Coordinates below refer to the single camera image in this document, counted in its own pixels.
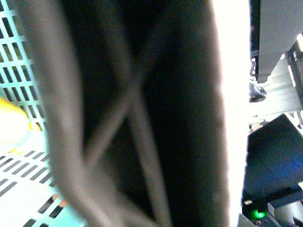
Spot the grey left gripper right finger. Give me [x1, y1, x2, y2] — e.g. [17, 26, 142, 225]
[132, 0, 230, 227]

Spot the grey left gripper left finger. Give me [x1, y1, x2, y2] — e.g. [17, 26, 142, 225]
[15, 0, 172, 227]

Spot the yellow lemon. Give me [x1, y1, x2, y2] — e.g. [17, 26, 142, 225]
[0, 97, 31, 148]

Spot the light green plastic basket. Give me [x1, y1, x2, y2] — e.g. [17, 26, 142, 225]
[0, 0, 86, 227]

